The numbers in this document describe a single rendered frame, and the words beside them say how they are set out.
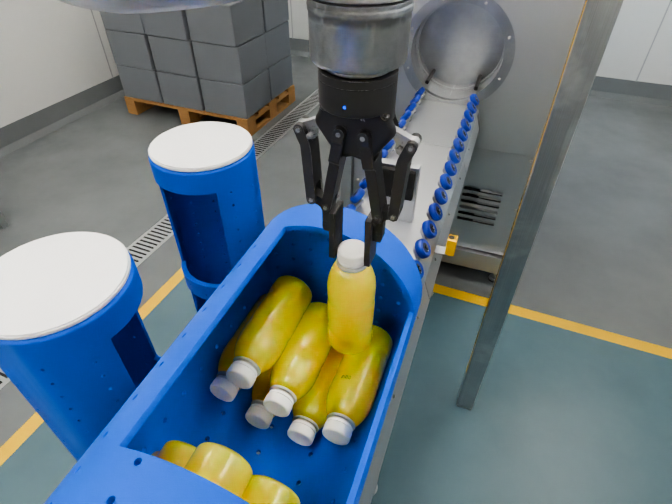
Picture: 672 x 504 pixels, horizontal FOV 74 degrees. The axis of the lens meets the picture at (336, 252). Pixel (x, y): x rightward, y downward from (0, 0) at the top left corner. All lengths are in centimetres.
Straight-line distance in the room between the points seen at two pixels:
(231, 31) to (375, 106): 304
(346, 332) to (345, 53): 37
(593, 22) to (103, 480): 105
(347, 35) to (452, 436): 163
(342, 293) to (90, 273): 53
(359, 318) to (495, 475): 129
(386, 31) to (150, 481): 41
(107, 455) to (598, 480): 171
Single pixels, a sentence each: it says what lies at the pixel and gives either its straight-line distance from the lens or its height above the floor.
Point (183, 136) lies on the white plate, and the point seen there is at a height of 104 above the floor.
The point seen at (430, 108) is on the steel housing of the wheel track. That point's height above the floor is 93.
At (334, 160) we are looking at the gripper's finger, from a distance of 48.
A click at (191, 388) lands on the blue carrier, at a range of 69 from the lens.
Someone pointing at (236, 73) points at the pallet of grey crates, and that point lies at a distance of 354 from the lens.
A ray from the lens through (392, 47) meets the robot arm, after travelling 41.
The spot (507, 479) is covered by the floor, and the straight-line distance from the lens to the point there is 184.
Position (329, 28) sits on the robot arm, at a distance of 40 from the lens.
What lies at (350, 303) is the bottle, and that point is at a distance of 58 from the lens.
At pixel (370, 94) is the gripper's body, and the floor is 146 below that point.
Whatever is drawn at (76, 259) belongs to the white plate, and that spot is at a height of 104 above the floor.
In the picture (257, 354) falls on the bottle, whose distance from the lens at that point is 62.
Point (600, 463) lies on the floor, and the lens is 200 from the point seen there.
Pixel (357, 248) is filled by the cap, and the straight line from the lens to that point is 56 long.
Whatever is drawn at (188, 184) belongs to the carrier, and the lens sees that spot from 122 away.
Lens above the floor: 161
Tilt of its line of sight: 41 degrees down
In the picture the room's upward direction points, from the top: straight up
